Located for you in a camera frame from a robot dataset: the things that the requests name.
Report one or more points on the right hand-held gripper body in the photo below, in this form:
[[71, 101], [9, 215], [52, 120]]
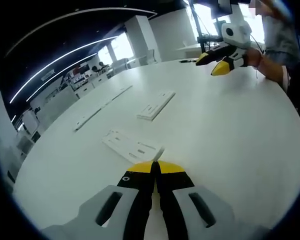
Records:
[[238, 33]]

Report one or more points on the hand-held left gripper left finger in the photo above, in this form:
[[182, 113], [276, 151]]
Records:
[[100, 215]]

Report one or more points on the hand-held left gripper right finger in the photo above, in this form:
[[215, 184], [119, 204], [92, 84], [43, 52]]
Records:
[[205, 215]]

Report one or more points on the white socket holder cover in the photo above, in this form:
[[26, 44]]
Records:
[[128, 146], [156, 106]]

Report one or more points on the long white socket holder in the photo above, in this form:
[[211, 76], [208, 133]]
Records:
[[103, 107]]

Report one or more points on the person's right hand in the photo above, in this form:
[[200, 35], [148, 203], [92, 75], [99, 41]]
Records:
[[255, 57]]

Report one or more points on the black flat object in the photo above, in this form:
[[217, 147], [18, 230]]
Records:
[[188, 60]]

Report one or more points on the large mounted screen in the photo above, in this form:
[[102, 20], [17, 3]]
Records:
[[225, 6]]

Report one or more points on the white square pillar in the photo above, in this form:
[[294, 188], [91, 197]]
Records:
[[1, 120], [142, 37]]

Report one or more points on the white cabinet row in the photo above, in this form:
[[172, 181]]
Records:
[[65, 97]]

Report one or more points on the ceiling light strip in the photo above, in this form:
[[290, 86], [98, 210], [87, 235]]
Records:
[[62, 75], [65, 62]]

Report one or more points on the ceiling air conditioner vent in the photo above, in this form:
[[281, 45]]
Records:
[[48, 75]]

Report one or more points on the black frame desk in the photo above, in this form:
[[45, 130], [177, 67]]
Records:
[[210, 41]]

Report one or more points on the red wall display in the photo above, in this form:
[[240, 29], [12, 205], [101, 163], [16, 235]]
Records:
[[80, 70]]

